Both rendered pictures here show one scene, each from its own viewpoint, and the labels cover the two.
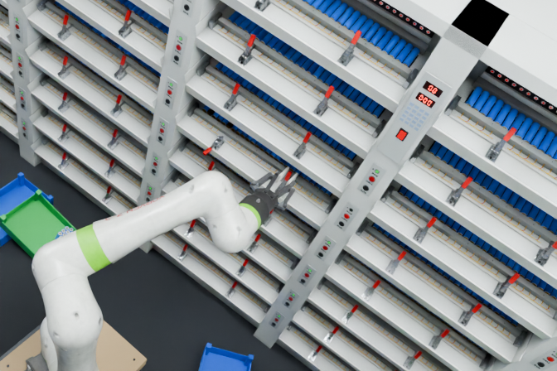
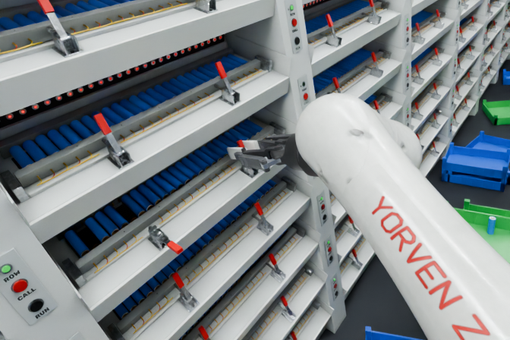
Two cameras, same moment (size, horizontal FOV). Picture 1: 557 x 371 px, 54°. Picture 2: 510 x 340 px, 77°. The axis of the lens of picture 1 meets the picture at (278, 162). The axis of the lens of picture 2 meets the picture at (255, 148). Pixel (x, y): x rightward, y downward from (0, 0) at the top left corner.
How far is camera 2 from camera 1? 1.35 m
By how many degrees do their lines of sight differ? 47
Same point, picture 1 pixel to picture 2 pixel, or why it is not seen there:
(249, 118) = (158, 140)
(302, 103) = (190, 17)
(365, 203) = (304, 60)
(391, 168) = not seen: outside the picture
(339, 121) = (227, 2)
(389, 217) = (316, 55)
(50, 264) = not seen: outside the picture
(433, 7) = not seen: outside the picture
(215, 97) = (92, 177)
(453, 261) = (354, 34)
